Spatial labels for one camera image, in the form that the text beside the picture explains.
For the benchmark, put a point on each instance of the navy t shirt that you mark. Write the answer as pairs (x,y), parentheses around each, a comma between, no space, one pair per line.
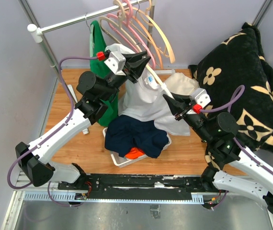
(125,133)

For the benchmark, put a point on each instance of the folded white cloth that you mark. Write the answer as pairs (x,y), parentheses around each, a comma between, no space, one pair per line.
(180,84)

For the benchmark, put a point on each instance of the orange t shirt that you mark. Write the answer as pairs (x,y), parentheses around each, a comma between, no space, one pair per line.
(135,153)

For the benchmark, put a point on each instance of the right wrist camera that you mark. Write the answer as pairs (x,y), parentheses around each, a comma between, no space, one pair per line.
(201,98)

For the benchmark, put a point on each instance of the pink hanger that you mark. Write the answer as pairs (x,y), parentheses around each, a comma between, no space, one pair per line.
(126,25)

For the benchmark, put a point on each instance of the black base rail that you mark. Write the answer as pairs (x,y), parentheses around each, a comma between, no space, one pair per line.
(139,187)

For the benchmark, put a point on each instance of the cream hanger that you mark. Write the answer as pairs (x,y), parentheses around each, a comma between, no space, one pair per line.
(147,17)

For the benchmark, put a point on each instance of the aluminium frame post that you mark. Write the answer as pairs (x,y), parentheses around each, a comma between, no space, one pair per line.
(262,12)

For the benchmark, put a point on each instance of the black floral blanket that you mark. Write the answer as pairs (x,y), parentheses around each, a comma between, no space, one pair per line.
(239,60)

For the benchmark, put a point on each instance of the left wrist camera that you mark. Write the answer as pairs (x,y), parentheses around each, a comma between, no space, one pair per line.
(114,60)

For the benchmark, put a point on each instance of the white plastic basket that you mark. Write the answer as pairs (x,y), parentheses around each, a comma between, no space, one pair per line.
(123,162)

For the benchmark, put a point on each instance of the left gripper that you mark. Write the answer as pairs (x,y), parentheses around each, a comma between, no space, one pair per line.
(134,69)

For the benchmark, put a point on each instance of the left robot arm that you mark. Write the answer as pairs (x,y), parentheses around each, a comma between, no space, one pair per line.
(35,158)

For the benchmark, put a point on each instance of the white hanger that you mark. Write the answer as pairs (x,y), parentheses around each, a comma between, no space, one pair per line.
(159,81)

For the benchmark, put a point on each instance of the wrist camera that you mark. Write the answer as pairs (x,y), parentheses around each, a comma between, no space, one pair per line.
(114,60)
(201,98)

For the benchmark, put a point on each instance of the white and navy shirt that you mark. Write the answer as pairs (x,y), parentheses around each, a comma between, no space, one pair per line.
(144,101)

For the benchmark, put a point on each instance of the green hanger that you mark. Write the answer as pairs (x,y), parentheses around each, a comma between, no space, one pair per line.
(91,39)

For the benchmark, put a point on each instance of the metal clothes rack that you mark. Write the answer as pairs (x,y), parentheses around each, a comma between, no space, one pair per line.
(37,32)

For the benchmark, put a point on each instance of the green t shirt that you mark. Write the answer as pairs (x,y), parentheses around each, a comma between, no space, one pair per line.
(100,69)

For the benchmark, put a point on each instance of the beige hanger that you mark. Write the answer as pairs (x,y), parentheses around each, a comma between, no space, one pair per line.
(117,27)

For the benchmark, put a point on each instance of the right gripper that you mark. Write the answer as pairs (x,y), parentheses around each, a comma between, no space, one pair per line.
(179,104)

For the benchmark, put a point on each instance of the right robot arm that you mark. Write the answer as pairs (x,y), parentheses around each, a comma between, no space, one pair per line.
(231,167)

